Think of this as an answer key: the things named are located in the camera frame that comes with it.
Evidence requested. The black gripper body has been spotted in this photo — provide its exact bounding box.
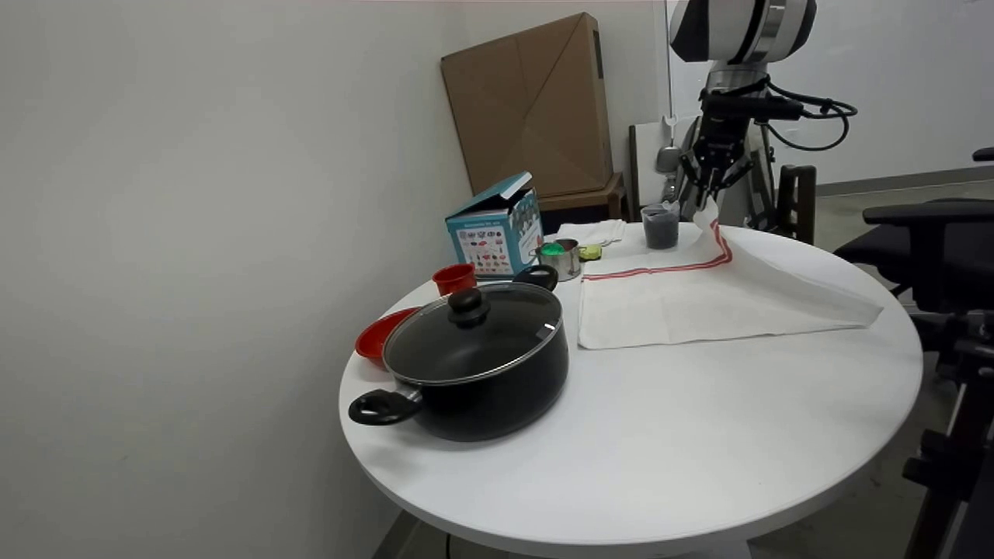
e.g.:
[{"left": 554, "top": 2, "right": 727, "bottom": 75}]
[{"left": 687, "top": 115, "right": 765, "bottom": 190}]

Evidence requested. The white cloth with red stripes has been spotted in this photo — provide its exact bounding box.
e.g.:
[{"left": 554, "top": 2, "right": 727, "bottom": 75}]
[{"left": 574, "top": 198, "right": 886, "bottom": 355}]

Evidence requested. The white folded napkin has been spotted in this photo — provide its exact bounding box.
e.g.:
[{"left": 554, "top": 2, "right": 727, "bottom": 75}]
[{"left": 557, "top": 216, "right": 633, "bottom": 248}]

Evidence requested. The yellow green sponge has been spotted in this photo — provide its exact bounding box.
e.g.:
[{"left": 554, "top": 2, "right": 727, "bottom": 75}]
[{"left": 574, "top": 239, "right": 622, "bottom": 265}]

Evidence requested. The large brown cardboard box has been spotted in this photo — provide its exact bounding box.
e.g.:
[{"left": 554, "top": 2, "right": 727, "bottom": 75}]
[{"left": 437, "top": 9, "right": 631, "bottom": 211}]

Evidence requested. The blue printed cardboard box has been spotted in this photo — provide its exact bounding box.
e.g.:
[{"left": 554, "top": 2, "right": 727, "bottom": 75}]
[{"left": 444, "top": 172, "right": 545, "bottom": 281}]

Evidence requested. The glass pot lid black knob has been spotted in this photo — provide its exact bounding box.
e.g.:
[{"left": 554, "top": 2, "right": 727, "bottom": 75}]
[{"left": 381, "top": 285, "right": 564, "bottom": 389}]

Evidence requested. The black cooking pot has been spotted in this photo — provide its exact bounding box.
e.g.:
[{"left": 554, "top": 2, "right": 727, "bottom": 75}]
[{"left": 343, "top": 265, "right": 571, "bottom": 442}]

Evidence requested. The red plate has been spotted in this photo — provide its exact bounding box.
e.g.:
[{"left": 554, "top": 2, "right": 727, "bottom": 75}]
[{"left": 351, "top": 304, "right": 424, "bottom": 374}]

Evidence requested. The black upright post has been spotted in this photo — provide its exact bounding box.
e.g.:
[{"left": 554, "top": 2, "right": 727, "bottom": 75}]
[{"left": 772, "top": 165, "right": 821, "bottom": 245}]

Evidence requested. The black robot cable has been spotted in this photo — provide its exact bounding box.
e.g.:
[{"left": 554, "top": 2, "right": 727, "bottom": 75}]
[{"left": 761, "top": 91, "right": 861, "bottom": 155}]

